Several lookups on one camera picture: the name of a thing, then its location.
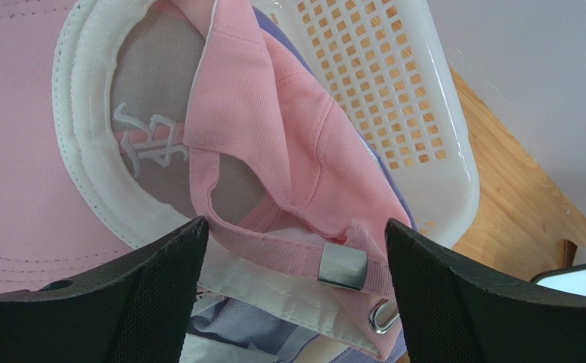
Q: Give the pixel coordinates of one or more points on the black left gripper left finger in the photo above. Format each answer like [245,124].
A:
[132,309]

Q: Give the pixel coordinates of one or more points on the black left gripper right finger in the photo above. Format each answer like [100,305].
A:
[454,309]

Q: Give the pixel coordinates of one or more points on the light pink cap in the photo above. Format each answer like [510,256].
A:
[121,121]

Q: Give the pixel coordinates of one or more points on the lavender cap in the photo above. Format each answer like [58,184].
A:
[244,326]

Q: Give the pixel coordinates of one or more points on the white dry-erase board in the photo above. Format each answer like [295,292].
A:
[569,280]

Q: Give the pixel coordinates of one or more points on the white plastic basket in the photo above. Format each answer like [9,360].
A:
[383,63]

